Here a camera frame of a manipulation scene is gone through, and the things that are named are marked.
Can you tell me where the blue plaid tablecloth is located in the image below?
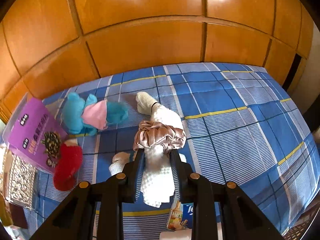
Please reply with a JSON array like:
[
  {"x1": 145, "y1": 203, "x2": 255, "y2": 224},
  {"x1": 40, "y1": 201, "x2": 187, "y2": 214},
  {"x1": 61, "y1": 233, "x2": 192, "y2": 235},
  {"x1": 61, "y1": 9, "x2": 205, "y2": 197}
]
[{"x1": 23, "y1": 62, "x2": 320, "y2": 240}]

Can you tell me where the white towel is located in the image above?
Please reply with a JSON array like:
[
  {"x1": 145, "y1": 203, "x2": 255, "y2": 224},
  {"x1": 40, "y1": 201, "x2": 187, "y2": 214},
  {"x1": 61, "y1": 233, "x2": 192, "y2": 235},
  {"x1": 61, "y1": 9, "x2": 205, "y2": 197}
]
[{"x1": 108, "y1": 104, "x2": 187, "y2": 209}]

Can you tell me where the white sock with black band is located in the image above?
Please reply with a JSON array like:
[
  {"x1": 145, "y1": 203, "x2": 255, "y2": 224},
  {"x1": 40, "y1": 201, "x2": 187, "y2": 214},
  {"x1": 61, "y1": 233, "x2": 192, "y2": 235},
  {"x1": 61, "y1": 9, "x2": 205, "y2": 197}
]
[{"x1": 136, "y1": 92, "x2": 158, "y2": 116}]

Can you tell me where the purple tissue box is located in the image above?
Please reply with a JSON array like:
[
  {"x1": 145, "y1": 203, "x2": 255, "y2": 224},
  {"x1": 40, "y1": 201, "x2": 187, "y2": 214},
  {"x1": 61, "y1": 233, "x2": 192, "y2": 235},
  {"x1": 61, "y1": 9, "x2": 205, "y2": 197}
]
[{"x1": 2, "y1": 94, "x2": 67, "y2": 174}]

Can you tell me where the turquoise plush toy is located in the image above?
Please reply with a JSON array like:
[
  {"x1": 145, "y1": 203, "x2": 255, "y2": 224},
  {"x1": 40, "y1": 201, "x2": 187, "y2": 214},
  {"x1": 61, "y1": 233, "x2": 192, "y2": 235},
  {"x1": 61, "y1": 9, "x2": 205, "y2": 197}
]
[{"x1": 61, "y1": 92, "x2": 129, "y2": 135}]

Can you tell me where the red plush heart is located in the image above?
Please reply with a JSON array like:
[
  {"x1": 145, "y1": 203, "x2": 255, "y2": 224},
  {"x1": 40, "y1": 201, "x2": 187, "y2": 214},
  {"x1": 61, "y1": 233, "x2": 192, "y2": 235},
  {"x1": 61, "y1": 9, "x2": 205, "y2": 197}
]
[{"x1": 53, "y1": 144, "x2": 83, "y2": 191}]

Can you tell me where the wooden wardrobe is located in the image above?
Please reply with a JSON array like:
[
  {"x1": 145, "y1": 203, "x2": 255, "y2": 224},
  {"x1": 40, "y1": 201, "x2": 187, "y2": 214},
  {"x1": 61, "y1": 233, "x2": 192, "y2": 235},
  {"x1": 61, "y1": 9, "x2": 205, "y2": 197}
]
[{"x1": 1, "y1": 0, "x2": 313, "y2": 121}]

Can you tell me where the pink satin scrunchie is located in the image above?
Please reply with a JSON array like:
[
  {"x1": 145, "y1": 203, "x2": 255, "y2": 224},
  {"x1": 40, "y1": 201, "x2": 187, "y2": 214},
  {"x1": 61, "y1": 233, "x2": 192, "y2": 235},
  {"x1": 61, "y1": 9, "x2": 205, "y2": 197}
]
[{"x1": 133, "y1": 121, "x2": 186, "y2": 154}]

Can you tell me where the ornate metal tissue box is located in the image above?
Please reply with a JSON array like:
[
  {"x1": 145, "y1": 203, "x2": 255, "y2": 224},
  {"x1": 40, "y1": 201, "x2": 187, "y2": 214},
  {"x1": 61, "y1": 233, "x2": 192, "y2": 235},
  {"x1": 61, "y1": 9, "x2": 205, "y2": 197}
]
[{"x1": 1, "y1": 144, "x2": 36, "y2": 209}]

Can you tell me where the blue tissue packet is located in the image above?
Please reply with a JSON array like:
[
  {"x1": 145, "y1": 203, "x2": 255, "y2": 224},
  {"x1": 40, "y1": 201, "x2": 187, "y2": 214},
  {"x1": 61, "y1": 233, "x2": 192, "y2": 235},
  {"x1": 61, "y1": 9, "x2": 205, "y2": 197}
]
[{"x1": 167, "y1": 197, "x2": 193, "y2": 231}]

